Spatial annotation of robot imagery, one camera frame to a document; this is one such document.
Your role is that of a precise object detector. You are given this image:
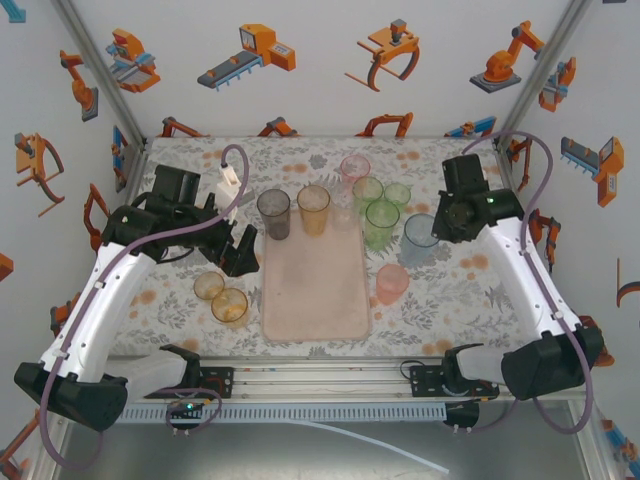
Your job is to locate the blue plastic glass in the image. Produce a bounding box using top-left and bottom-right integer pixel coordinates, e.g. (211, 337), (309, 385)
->
(397, 213), (442, 270)

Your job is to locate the short amber plastic glass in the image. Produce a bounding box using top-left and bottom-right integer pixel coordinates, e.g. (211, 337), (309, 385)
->
(193, 271), (226, 301)
(210, 287), (250, 330)

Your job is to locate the dark grey plastic glass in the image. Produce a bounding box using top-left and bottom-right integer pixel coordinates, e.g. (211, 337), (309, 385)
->
(256, 188), (292, 242)

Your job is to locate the small green plastic glass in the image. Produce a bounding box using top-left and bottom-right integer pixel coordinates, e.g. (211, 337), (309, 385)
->
(383, 182), (412, 214)

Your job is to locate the tall green plastic glass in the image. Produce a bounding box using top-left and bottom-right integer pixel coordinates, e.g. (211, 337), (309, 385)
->
(363, 199), (402, 251)
(352, 175), (385, 214)

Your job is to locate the salmon orange plastic glass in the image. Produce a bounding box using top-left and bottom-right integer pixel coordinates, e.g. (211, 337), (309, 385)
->
(375, 263), (411, 306)

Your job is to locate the tall amber plastic glass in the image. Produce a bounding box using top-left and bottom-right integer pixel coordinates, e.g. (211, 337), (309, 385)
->
(296, 184), (332, 238)

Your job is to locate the clear plastic glass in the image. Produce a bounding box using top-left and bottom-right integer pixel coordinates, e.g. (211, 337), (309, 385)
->
(329, 180), (362, 233)

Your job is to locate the pink plastic glass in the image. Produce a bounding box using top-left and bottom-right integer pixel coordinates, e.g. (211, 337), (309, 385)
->
(340, 154), (372, 194)

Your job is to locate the pale pink rectangular tray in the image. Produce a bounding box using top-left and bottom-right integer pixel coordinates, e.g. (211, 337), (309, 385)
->
(260, 208), (374, 343)

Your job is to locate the floral printed tablecloth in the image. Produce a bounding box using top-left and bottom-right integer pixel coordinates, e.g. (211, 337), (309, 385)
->
(92, 135), (551, 359)

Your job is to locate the small black electronics box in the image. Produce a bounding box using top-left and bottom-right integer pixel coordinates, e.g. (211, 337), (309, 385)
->
(166, 398), (207, 417)
(444, 402), (481, 426)

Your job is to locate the aluminium table edge rail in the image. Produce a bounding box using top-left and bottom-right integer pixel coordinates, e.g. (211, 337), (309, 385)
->
(107, 139), (151, 216)
(492, 139), (556, 301)

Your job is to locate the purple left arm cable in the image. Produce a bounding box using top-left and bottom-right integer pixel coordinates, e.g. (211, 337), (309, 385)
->
(38, 144), (250, 471)

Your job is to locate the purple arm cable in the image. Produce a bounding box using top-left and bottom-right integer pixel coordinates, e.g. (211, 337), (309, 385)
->
(38, 144), (250, 471)
(447, 130), (597, 436)

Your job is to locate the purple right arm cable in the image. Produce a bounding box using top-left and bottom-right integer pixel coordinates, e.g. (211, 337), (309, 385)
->
(447, 130), (597, 436)

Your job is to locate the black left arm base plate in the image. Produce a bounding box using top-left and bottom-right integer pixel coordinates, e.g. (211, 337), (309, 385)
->
(143, 366), (236, 400)

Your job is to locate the wide aluminium base rail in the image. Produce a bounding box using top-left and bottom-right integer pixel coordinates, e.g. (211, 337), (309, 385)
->
(47, 357), (556, 404)

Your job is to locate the aluminium frame post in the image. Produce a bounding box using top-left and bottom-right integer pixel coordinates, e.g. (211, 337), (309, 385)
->
(493, 0), (599, 151)
(27, 399), (71, 480)
(49, 0), (149, 149)
(562, 399), (640, 480)

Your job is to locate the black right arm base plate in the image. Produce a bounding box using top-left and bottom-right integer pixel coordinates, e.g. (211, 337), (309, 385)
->
(409, 364), (496, 401)

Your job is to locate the white slotted cable duct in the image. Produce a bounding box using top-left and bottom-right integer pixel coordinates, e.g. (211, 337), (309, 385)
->
(69, 403), (448, 424)

